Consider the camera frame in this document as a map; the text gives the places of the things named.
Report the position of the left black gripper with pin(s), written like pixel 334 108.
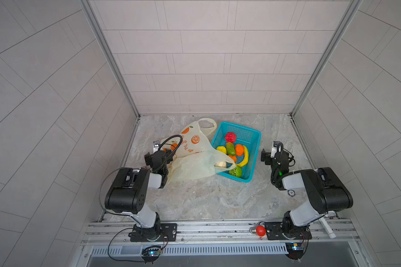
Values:
pixel 152 158

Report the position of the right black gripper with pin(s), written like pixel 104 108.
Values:
pixel 267 157

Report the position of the cream plastic bag orange print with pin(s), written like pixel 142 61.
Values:
pixel 196 157

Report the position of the orange tangerine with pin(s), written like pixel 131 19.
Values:
pixel 239 150

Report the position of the green guava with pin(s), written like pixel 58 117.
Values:
pixel 236 172

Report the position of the small orange fruit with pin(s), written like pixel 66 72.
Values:
pixel 234 158

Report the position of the yellow green mango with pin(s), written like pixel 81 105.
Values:
pixel 230 148

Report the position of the beige pear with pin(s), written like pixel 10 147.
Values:
pixel 221 164

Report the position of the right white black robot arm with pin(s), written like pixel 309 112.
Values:
pixel 325 193

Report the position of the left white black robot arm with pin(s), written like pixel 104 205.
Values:
pixel 128 192

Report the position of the yellow banana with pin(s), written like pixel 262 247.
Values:
pixel 245 160

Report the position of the teal plastic basket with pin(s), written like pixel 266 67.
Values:
pixel 249 137

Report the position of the red round fruit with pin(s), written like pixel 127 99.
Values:
pixel 230 137

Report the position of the yellow lemon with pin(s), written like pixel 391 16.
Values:
pixel 222 149

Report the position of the red emergency stop button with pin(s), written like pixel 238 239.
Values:
pixel 258 230

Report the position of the white marker pen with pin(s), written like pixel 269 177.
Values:
pixel 327 228

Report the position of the right circuit board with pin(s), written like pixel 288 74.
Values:
pixel 295 251

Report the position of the circuit board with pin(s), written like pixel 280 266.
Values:
pixel 152 251
pixel 295 251

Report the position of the left circuit board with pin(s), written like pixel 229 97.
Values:
pixel 152 251

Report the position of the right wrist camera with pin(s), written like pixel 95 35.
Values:
pixel 277 147

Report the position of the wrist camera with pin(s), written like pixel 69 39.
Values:
pixel 156 146
pixel 277 147

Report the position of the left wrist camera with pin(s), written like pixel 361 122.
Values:
pixel 156 146

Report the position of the aluminium mounting rail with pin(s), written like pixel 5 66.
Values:
pixel 215 231

